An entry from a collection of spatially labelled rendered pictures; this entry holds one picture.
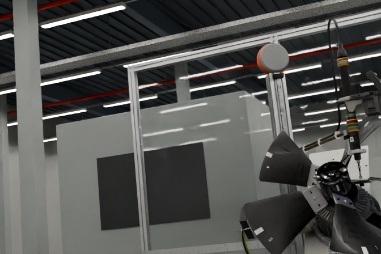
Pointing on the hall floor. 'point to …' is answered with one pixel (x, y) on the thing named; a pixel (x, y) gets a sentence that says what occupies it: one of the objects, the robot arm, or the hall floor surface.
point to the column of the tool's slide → (277, 135)
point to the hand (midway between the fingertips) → (341, 100)
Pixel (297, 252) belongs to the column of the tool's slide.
